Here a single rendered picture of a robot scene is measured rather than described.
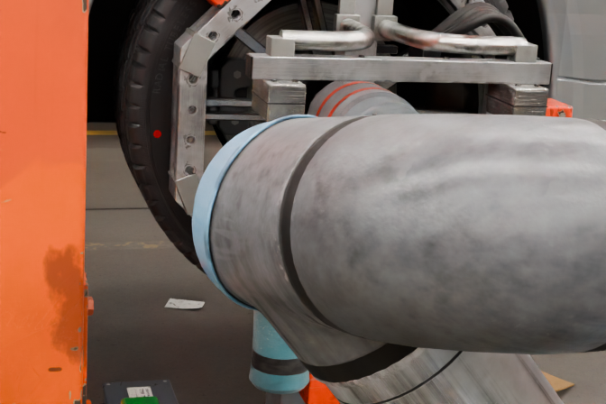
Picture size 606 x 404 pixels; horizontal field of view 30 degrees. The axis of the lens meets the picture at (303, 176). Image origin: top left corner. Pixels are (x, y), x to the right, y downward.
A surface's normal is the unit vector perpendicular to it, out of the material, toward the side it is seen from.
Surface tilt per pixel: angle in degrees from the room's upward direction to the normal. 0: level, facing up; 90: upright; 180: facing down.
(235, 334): 0
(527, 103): 90
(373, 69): 90
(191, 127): 90
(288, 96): 90
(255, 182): 60
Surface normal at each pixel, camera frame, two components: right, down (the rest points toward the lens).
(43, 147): 0.26, 0.25
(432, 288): -0.33, 0.42
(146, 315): 0.06, -0.97
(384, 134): -0.29, -0.79
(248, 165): -0.74, -0.53
